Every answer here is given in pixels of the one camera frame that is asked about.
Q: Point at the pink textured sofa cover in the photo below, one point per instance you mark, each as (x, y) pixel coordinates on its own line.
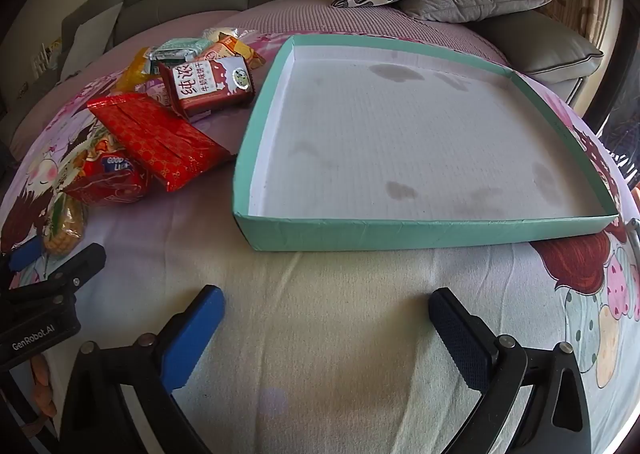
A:
(325, 14)

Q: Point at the teal cardboard box tray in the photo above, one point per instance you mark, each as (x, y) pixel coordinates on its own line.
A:
(400, 144)

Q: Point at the person's left hand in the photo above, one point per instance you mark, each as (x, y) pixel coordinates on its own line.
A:
(42, 386)

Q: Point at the clear yellow bun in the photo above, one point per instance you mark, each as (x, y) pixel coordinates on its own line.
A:
(220, 33)

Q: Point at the orange transparent snack packet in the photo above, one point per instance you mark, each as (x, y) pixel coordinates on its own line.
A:
(132, 74)

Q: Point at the red patterned gift packet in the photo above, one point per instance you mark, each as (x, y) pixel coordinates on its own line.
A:
(160, 139)

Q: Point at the dark red biscuit packet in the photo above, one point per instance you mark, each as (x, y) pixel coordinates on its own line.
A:
(210, 84)

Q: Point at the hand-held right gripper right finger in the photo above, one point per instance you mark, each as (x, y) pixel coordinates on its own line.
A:
(460, 334)

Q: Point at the pale blue cushion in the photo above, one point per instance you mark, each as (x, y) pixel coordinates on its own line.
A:
(90, 44)

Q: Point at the red crinkly snack packet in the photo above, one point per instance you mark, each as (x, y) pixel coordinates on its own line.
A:
(110, 179)

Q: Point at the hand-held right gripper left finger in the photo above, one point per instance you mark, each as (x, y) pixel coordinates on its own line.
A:
(192, 334)

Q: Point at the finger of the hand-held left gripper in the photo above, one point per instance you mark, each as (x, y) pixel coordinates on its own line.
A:
(75, 266)
(25, 253)

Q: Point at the mint green snack packet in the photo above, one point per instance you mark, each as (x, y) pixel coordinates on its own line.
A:
(177, 48)

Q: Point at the beige orange snack packet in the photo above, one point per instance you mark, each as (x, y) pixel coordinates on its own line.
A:
(235, 47)

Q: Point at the printed cartoon blanket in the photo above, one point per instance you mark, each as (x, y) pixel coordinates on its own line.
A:
(325, 309)

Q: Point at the white packet with yellow print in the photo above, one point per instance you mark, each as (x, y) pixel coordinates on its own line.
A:
(62, 229)

